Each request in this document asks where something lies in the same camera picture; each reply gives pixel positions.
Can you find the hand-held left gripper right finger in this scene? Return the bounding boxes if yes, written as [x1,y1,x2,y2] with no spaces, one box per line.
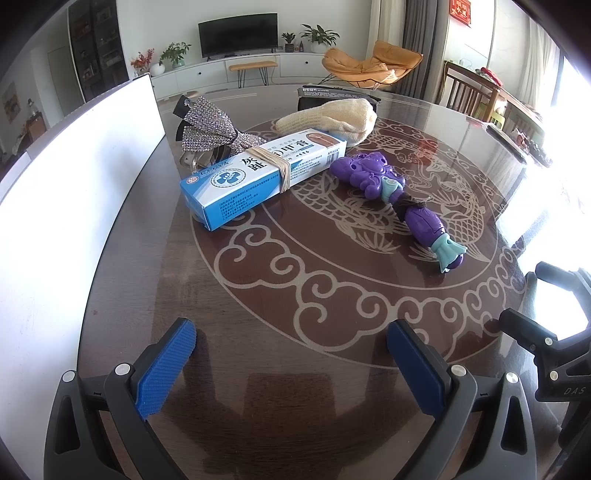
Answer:
[387,319,539,480]

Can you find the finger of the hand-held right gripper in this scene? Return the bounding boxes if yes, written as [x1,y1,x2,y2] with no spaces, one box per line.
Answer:
[499,308,563,365]
[534,261,591,305]

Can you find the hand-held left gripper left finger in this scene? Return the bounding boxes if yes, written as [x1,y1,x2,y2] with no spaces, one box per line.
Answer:
[44,318,197,480]

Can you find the blue white medicine box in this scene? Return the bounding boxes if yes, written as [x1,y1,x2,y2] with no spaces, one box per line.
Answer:
[180,129,348,232]

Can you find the purple plastic toy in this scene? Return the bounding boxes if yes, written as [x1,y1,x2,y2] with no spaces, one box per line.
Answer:
[329,152,468,274]

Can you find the silver sequin bow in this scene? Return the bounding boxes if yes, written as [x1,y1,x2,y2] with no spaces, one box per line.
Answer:
[173,95,267,153]

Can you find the cream knitted sock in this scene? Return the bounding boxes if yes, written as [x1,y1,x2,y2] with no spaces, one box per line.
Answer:
[276,98,377,147]

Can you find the brown patterned desktop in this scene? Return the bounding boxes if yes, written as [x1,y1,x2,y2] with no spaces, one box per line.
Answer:
[81,85,561,480]

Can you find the large white foam board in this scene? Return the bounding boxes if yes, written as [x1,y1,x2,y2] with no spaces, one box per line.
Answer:
[0,73,167,462]

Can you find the cluttered dining table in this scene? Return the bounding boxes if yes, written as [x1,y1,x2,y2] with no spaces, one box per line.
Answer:
[475,67,555,167]

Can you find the wooden dining chair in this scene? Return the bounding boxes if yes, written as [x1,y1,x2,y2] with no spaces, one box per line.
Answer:
[443,60,502,116]

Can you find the white sheer curtain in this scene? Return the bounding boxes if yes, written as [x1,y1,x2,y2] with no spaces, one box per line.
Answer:
[517,0,559,112]

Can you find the grey curtain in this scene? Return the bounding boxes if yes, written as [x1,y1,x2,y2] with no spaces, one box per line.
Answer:
[403,0,451,100]

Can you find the wooden side cabinet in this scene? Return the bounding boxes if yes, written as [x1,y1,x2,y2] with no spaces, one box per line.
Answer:
[25,113,47,139]

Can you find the orange lounge chair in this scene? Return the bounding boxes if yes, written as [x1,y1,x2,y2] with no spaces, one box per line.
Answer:
[322,40,424,90]

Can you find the black printed box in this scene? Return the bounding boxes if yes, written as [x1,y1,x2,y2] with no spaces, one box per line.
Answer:
[297,84,383,114]

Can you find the covered floor air conditioner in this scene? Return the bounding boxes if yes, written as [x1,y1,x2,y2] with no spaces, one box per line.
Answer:
[367,0,407,51]

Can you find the red flower arrangement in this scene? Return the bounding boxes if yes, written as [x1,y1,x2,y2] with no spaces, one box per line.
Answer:
[130,48,155,77]

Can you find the green potted plant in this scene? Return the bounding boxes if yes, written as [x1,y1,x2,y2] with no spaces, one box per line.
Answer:
[160,41,191,70]

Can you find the wooden bench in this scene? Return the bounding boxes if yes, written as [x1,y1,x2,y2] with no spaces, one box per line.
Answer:
[229,60,279,89]

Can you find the dark display cabinet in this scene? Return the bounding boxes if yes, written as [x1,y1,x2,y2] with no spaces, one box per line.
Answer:
[68,0,130,104]

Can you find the white television cabinet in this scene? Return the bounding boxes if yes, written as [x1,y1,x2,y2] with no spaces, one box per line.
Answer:
[150,52,333,100]

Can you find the large leafy potted plant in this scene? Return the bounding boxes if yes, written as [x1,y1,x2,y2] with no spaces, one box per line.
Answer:
[300,24,340,54]

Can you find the black television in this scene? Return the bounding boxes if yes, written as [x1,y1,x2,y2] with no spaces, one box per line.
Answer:
[198,13,280,62]

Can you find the framed wall painting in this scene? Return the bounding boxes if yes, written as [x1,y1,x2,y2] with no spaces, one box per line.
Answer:
[2,82,21,123]

